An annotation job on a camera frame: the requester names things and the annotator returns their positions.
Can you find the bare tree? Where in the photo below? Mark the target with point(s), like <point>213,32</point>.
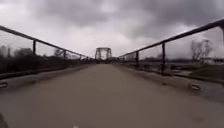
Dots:
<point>200,50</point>

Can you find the grass bank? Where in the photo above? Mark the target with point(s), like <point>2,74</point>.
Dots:
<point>210,71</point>

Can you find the row of dark trees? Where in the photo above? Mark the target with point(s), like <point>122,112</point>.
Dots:
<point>23,58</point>

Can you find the dark metal railing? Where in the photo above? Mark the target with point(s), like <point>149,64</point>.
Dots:
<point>163,56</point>
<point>34,46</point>

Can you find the grey concrete bridge deck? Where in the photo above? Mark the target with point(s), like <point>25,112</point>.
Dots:
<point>103,96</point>

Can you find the steel truss bridge frame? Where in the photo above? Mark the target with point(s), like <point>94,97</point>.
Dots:
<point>103,53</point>

